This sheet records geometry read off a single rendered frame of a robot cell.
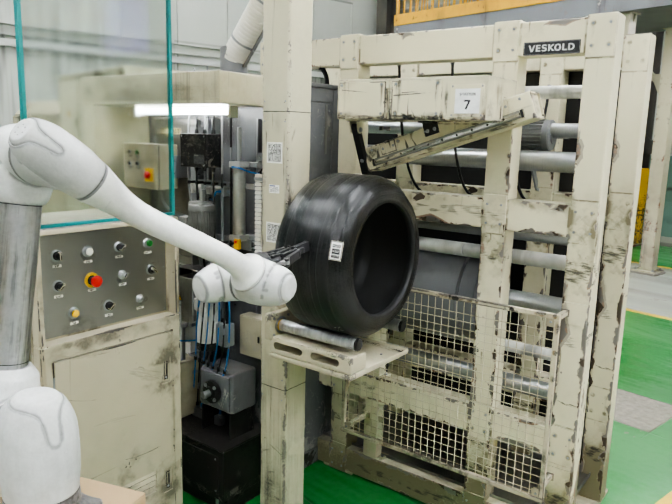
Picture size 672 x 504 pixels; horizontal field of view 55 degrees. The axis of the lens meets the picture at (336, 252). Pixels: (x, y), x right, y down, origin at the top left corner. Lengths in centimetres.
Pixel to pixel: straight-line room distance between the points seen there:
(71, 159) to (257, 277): 50
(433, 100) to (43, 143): 132
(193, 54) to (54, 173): 1085
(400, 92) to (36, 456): 160
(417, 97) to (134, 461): 166
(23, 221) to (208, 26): 1099
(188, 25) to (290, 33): 996
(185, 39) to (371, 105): 992
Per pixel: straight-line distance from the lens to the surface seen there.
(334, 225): 199
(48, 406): 149
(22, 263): 160
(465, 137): 236
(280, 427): 256
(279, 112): 233
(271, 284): 158
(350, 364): 212
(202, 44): 1235
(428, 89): 228
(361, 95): 243
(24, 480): 151
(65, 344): 226
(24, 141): 143
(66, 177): 145
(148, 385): 250
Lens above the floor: 158
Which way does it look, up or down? 10 degrees down
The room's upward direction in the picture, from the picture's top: 2 degrees clockwise
